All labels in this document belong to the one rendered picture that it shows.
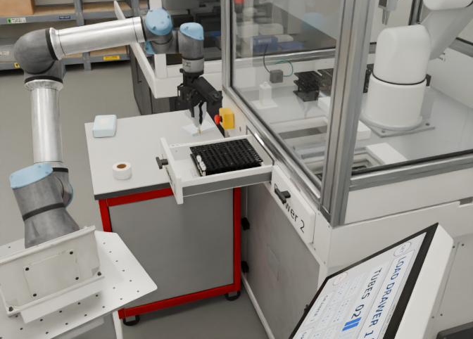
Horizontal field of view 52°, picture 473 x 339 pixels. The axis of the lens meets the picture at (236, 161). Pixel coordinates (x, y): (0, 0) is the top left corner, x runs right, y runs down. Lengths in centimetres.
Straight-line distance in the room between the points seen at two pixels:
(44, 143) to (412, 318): 119
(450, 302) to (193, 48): 123
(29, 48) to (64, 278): 67
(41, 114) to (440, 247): 120
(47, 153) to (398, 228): 107
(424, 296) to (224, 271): 148
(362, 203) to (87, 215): 205
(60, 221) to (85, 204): 175
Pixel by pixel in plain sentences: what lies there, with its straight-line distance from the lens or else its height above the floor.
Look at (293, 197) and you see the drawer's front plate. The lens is 149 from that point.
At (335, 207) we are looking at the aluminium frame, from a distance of 130.
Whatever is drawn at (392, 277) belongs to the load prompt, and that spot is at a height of 115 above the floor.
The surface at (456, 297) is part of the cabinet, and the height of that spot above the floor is 50.
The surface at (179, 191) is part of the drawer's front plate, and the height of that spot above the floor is 87.
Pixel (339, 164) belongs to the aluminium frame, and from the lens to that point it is 123.
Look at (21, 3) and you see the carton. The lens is 534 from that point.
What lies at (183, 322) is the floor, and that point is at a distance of 235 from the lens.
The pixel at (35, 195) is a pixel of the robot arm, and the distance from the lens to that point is 143.
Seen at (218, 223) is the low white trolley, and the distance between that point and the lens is 205.
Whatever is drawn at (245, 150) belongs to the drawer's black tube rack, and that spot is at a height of 90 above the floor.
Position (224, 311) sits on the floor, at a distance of 238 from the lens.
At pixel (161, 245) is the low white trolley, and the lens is 205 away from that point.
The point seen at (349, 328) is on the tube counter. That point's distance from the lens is 87.
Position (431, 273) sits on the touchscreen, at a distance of 89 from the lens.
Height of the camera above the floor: 175
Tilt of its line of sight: 30 degrees down
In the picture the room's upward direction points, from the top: straight up
